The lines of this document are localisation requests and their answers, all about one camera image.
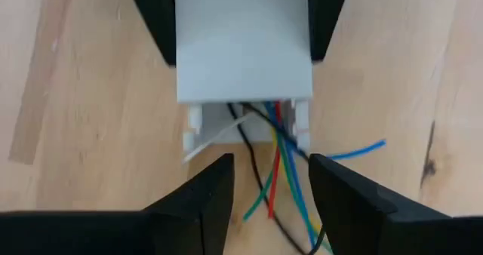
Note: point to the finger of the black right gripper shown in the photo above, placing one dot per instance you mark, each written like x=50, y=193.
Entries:
x=158, y=13
x=322, y=13

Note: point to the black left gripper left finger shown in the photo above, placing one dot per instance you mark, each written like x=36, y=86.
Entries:
x=113, y=234

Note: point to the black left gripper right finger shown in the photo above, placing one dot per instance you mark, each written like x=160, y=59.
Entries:
x=377, y=232

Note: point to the white duct cover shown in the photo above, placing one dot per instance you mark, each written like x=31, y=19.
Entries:
x=241, y=40

